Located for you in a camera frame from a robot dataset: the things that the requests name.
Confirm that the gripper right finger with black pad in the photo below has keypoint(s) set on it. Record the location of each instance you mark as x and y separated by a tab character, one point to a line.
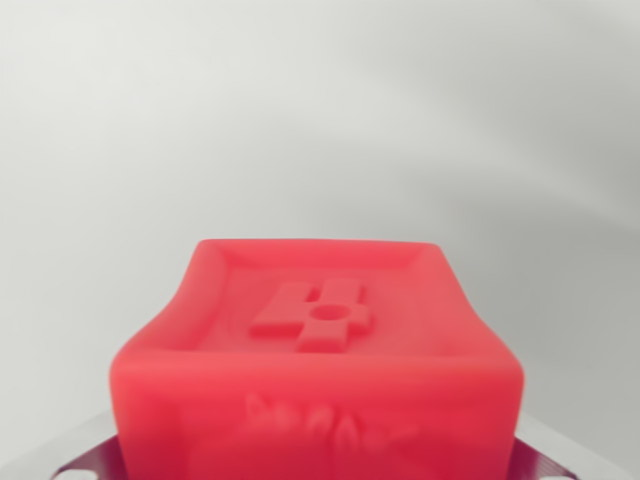
542	457

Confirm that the red embossed cube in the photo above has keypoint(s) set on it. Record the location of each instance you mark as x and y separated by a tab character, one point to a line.
320	380

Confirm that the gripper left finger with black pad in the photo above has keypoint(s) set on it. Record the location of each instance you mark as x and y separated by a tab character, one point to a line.
97	457

